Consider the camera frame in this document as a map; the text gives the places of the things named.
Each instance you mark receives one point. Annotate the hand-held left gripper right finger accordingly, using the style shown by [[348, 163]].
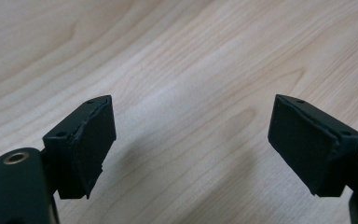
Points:
[[313, 146]]

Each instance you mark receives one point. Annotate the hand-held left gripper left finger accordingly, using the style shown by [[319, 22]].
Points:
[[80, 146]]

